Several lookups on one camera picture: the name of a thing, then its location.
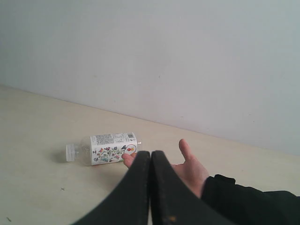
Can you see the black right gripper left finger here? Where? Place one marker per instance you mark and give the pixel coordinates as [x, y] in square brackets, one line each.
[128, 203]

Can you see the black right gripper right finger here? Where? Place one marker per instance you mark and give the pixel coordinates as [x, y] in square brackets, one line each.
[172, 202]

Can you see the square clear bottle floral label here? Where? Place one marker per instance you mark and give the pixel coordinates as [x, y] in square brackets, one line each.
[103, 149]

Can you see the person's open bare hand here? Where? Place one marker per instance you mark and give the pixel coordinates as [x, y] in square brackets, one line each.
[191, 172]

